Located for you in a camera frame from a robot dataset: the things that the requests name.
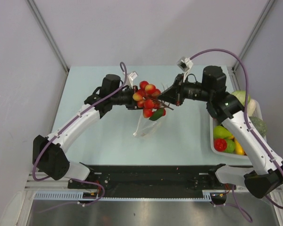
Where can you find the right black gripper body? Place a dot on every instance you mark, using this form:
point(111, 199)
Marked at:
point(182, 87)

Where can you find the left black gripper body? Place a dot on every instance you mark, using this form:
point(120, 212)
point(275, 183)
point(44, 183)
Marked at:
point(126, 98)

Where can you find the clear zip top bag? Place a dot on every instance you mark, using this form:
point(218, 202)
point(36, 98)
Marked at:
point(146, 127)

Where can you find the green toy apple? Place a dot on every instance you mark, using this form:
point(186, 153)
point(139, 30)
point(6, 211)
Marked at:
point(221, 132)

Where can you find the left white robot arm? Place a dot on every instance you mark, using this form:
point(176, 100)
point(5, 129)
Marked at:
point(49, 152)

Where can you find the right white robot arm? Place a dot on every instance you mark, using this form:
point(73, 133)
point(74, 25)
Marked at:
point(267, 171)

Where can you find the green toy cabbage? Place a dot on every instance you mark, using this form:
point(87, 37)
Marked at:
point(240, 95)

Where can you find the red toy tomato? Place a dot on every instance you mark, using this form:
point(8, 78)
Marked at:
point(220, 144)

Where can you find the light green toy guava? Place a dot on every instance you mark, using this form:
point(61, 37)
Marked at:
point(230, 146)

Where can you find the white toy radish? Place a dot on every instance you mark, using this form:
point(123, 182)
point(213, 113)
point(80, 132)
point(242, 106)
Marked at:
point(251, 107)

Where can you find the white plastic fruit basket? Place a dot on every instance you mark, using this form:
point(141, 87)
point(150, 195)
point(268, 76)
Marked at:
point(213, 123)

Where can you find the green toy melon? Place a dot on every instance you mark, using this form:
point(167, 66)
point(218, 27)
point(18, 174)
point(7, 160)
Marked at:
point(260, 125)

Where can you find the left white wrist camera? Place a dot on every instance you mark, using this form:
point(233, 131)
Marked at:
point(129, 78)

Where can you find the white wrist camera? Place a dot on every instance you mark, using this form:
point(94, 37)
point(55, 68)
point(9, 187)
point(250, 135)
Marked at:
point(129, 78)
point(185, 64)

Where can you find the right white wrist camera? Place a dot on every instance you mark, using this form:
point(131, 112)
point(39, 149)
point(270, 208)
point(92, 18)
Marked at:
point(185, 64)

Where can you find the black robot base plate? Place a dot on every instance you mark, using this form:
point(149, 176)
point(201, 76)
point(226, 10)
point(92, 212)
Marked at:
point(166, 182)

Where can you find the white slotted cable duct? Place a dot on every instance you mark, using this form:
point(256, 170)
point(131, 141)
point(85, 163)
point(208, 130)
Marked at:
point(86, 196)

